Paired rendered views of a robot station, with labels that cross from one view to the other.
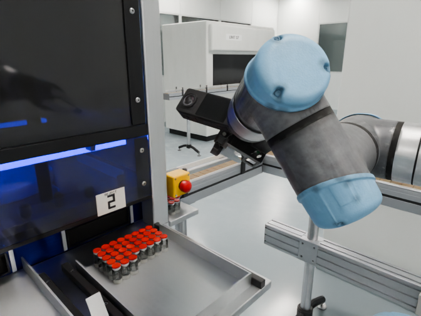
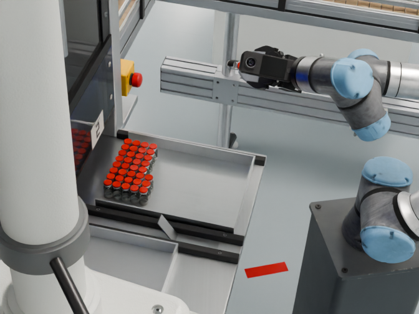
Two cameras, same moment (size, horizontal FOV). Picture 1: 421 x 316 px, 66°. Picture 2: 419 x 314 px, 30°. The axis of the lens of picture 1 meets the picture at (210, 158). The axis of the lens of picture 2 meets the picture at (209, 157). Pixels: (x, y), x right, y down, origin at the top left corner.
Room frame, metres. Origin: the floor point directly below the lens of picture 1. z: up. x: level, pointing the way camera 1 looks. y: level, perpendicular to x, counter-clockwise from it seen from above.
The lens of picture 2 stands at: (-0.56, 0.80, 2.26)
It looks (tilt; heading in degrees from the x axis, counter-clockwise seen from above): 42 degrees down; 327
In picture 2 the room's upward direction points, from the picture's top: 3 degrees clockwise
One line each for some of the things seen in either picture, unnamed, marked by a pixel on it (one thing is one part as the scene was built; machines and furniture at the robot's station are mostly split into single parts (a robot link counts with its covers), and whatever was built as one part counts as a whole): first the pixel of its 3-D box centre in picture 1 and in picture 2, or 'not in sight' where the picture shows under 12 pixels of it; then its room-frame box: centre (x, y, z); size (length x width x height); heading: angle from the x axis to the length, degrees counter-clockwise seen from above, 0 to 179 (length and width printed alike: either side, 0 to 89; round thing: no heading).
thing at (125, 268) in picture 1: (125, 269); (146, 189); (0.66, 0.20, 0.91); 0.02 x 0.02 x 0.05
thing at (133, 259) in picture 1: (133, 264); (148, 183); (0.68, 0.19, 0.91); 0.02 x 0.02 x 0.05
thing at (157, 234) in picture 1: (135, 251); (135, 171); (0.73, 0.20, 0.91); 0.18 x 0.02 x 0.05; 136
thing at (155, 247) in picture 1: (139, 255); (144, 172); (0.72, 0.18, 0.91); 0.18 x 0.02 x 0.05; 136
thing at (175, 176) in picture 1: (175, 182); (118, 76); (1.00, 0.12, 1.00); 0.08 x 0.07 x 0.07; 47
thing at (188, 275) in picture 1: (161, 273); (178, 181); (0.66, 0.12, 0.90); 0.34 x 0.26 x 0.04; 46
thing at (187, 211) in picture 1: (171, 210); (107, 106); (1.04, 0.14, 0.87); 0.14 x 0.13 x 0.02; 47
